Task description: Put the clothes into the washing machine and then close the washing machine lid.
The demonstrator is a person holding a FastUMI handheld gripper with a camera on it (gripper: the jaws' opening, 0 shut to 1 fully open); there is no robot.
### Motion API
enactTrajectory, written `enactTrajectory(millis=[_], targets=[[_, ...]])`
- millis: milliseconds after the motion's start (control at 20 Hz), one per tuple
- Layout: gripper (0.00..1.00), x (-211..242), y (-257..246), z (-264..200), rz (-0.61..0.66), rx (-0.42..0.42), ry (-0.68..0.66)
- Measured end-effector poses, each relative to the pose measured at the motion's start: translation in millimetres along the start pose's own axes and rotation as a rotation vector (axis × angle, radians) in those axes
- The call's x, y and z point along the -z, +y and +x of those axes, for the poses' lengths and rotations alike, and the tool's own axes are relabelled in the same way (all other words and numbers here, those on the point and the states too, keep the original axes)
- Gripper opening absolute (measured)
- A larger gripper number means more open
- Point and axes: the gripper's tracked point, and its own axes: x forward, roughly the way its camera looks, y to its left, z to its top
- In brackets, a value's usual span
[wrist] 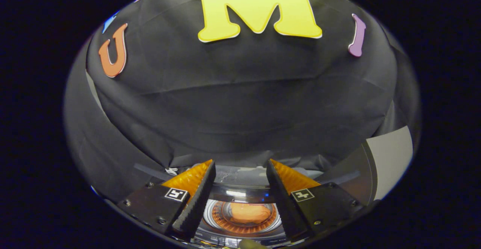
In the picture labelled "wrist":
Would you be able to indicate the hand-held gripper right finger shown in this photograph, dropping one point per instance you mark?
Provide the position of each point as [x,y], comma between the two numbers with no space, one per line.
[285,207]

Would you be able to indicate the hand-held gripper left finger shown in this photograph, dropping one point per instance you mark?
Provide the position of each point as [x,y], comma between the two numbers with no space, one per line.
[197,207]

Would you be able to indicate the orange polo shirt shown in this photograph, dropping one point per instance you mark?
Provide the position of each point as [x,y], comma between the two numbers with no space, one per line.
[250,213]

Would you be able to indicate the grey washing machine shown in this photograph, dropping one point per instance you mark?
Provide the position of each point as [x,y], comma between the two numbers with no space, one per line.
[240,174]

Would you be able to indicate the black backdrop cloth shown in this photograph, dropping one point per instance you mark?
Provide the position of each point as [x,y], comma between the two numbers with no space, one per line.
[240,91]

